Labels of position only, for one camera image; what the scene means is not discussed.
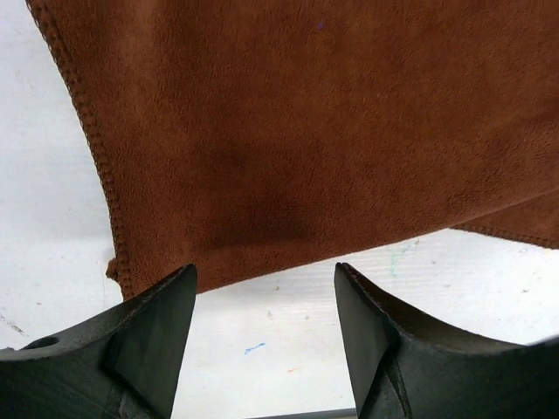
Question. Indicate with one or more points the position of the brown towel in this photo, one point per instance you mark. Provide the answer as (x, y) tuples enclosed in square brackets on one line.
[(248, 137)]

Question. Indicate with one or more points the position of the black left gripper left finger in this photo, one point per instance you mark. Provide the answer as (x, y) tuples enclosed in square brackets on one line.
[(122, 363)]

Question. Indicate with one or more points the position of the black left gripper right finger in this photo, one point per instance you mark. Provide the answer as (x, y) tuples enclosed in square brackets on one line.
[(404, 363)]

